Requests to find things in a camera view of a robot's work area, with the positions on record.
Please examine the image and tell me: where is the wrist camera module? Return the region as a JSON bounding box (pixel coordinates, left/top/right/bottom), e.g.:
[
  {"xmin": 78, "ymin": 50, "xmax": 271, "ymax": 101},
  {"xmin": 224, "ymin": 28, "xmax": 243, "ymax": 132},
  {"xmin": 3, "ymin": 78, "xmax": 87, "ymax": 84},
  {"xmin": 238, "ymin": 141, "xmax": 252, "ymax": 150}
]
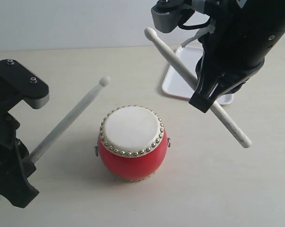
[
  {"xmin": 151, "ymin": 0, "xmax": 192, "ymax": 34},
  {"xmin": 0, "ymin": 59, "xmax": 50, "ymax": 109}
]

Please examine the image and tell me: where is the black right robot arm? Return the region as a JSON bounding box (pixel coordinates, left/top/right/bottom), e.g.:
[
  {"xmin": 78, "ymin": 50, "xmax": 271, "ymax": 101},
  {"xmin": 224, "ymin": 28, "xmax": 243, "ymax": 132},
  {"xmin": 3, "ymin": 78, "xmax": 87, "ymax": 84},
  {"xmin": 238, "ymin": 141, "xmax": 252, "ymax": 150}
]
[{"xmin": 189, "ymin": 0, "xmax": 285, "ymax": 113}]

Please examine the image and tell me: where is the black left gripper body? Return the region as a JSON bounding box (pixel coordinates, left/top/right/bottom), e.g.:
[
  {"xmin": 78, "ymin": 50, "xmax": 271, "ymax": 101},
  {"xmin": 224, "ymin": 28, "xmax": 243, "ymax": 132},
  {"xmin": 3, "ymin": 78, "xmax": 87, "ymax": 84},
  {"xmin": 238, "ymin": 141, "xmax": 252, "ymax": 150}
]
[{"xmin": 0, "ymin": 78, "xmax": 36, "ymax": 190}]

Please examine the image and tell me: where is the white wooden drumstick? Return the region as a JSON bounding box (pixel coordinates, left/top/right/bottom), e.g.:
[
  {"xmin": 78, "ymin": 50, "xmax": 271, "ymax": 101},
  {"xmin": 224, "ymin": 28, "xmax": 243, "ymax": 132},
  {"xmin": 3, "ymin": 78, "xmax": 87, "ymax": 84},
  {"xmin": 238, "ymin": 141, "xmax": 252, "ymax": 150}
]
[
  {"xmin": 0, "ymin": 76, "xmax": 111, "ymax": 201},
  {"xmin": 144, "ymin": 27, "xmax": 252, "ymax": 148}
]

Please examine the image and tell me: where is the white rectangular plastic tray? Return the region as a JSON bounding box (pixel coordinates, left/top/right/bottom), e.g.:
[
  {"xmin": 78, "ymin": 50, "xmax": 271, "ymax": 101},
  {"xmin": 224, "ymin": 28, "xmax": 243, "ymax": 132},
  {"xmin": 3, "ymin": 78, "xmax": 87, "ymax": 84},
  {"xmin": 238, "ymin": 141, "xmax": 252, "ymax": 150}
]
[{"xmin": 161, "ymin": 45, "xmax": 235, "ymax": 106}]

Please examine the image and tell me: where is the small red drum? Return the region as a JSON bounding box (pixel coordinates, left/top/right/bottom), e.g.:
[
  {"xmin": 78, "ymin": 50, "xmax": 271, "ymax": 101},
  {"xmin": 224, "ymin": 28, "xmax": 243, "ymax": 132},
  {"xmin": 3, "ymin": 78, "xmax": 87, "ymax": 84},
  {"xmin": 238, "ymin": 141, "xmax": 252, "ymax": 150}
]
[{"xmin": 95, "ymin": 105, "xmax": 171, "ymax": 182}]

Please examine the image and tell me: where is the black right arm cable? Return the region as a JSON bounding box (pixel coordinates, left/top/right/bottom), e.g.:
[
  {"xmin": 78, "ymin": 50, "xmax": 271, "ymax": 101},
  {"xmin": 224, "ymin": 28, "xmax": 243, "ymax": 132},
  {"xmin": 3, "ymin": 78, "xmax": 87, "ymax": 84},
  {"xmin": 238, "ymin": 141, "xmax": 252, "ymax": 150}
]
[{"xmin": 177, "ymin": 16, "xmax": 215, "ymax": 31}]

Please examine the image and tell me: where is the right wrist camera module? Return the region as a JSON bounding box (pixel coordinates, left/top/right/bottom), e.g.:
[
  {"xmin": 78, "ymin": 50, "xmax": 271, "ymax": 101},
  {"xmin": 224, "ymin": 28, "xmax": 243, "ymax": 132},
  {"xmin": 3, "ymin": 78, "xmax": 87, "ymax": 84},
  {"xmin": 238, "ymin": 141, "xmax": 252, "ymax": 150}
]
[{"xmin": 151, "ymin": 0, "xmax": 192, "ymax": 34}]

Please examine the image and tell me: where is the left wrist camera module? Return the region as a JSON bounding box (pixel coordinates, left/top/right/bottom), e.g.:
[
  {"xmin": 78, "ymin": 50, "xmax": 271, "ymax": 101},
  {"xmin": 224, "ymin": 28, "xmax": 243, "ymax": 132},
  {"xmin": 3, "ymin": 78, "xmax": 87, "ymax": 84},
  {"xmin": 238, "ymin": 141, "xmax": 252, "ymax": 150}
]
[{"xmin": 0, "ymin": 59, "xmax": 50, "ymax": 109}]

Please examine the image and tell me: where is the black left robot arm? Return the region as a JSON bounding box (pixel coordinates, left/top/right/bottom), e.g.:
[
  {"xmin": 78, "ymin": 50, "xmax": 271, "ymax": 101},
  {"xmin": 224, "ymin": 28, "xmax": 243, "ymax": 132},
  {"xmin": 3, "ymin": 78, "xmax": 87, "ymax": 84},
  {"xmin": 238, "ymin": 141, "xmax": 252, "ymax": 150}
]
[{"xmin": 0, "ymin": 76, "xmax": 39, "ymax": 208}]

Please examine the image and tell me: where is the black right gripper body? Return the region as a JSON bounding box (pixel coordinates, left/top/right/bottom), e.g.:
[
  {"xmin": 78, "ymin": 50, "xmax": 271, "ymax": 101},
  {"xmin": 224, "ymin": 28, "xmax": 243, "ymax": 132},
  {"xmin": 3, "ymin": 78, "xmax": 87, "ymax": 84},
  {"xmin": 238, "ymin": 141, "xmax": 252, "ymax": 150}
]
[{"xmin": 195, "ymin": 0, "xmax": 266, "ymax": 93}]

